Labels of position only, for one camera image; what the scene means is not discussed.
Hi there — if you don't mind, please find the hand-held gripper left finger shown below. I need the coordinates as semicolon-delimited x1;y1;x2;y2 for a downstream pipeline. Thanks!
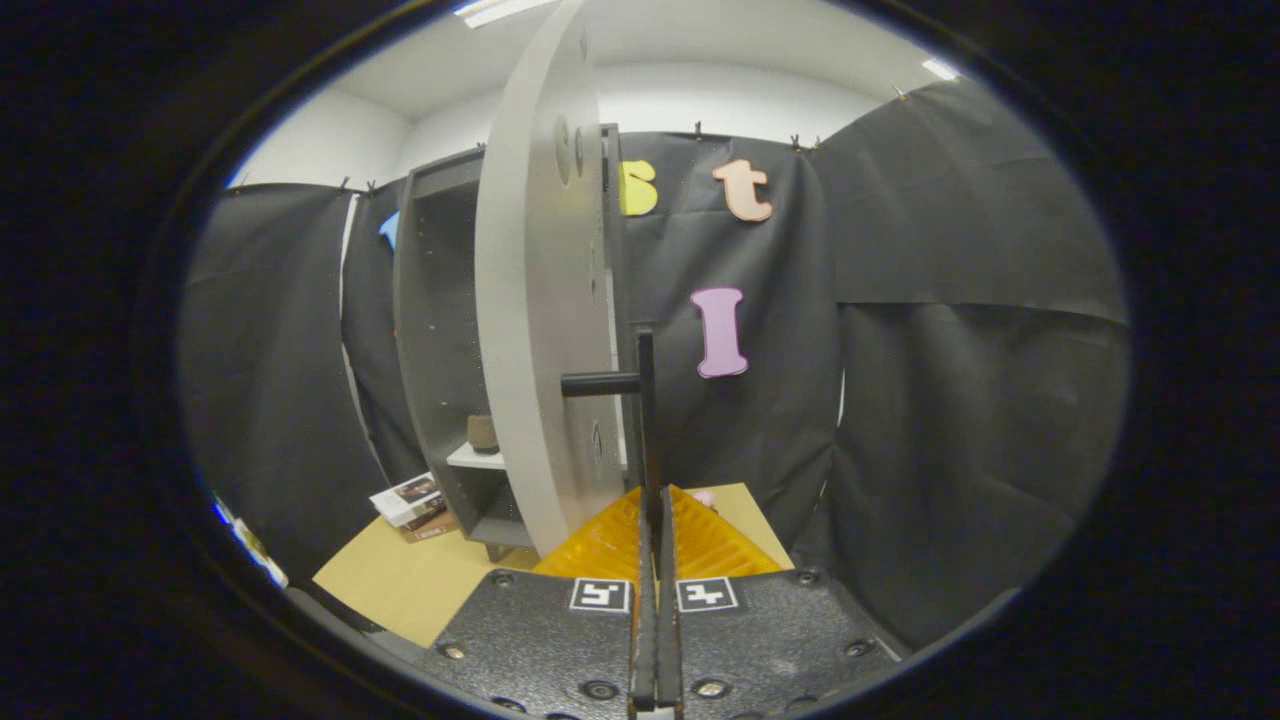
420;487;661;720

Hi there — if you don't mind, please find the grey shoe cabinet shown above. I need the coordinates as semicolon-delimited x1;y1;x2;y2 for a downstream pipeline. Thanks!
393;125;641;561

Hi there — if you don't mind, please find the long ceiling light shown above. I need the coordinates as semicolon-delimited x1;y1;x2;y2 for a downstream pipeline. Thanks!
455;0;561;29

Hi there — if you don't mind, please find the brown book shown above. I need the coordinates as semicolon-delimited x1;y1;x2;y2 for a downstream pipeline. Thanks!
400;508;461;544

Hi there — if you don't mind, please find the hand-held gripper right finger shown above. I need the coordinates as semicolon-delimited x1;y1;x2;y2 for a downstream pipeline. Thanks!
655;485;906;720

